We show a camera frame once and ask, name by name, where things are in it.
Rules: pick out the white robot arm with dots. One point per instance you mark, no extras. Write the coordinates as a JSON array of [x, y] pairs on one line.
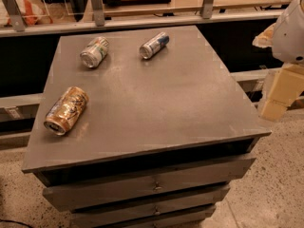
[[293, 16]]

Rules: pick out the top grey drawer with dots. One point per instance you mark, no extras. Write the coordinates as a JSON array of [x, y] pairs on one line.
[[89, 193]]

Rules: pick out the clear acrylic panel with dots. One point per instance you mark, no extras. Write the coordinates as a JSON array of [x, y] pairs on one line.
[[60, 0]]

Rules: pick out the grey drawer cabinet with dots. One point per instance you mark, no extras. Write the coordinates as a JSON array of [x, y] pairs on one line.
[[181, 106]]

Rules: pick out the silver blue redbull can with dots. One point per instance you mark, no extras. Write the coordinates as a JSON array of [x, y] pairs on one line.
[[154, 45]]

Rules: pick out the middle metal rail bracket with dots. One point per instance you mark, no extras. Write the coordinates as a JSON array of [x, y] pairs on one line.
[[98, 12]]

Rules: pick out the left metal rail bracket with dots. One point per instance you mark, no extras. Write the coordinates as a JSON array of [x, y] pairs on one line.
[[15, 16]]

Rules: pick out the metal rail bracket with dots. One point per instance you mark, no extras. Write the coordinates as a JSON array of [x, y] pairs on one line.
[[15, 16], [206, 9], [98, 12]]

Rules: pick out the bottom grey drawer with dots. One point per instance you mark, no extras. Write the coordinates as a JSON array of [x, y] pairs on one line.
[[168, 219]]

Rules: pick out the right metal rail bracket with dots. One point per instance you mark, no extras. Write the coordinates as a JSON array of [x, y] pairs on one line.
[[206, 9]]

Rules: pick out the orange gold soda can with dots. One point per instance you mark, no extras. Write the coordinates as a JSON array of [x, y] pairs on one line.
[[66, 111]]

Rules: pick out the middle grey drawer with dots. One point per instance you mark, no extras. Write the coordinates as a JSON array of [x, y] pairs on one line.
[[151, 206]]

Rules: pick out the grey drawer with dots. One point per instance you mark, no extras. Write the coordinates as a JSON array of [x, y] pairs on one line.
[[89, 193], [151, 206], [168, 219]]

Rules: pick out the orange white bag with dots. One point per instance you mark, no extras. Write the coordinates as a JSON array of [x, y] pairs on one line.
[[32, 14]]

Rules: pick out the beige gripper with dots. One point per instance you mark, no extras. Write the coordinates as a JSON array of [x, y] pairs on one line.
[[290, 37]]

